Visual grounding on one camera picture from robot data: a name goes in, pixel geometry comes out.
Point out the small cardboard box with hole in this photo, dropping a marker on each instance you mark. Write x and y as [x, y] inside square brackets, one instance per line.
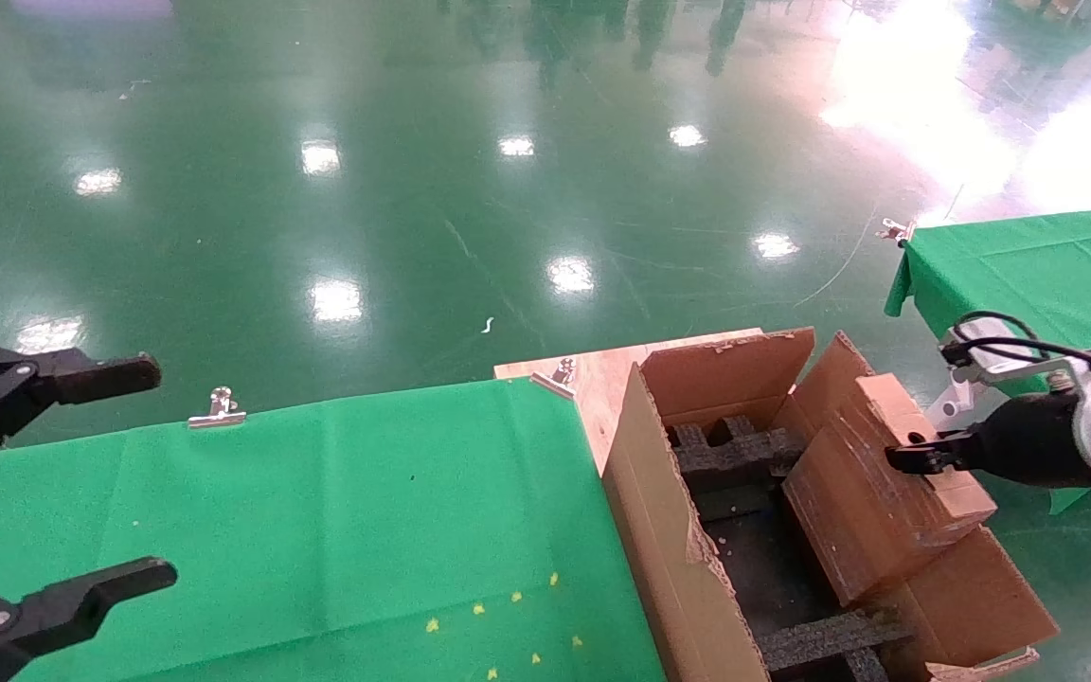
[867, 511]

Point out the green tablecloth with yellow specks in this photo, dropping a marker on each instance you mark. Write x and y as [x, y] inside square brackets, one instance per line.
[318, 530]

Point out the large open cardboard carton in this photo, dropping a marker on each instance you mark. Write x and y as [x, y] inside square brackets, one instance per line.
[678, 568]

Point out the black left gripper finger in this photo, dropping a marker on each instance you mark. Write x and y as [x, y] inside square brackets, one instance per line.
[81, 597]
[62, 377]

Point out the green tablecloth on side table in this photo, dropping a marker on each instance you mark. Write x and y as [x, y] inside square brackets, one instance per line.
[1038, 275]

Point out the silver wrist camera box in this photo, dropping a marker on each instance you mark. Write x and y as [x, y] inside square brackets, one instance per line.
[992, 358]

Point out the white table leg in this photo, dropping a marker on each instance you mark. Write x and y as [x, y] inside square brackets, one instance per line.
[943, 407]

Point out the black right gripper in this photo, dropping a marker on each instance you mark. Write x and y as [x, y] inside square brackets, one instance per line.
[1028, 440]

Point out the black foam insert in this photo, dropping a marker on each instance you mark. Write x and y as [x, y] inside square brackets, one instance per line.
[811, 649]
[735, 455]

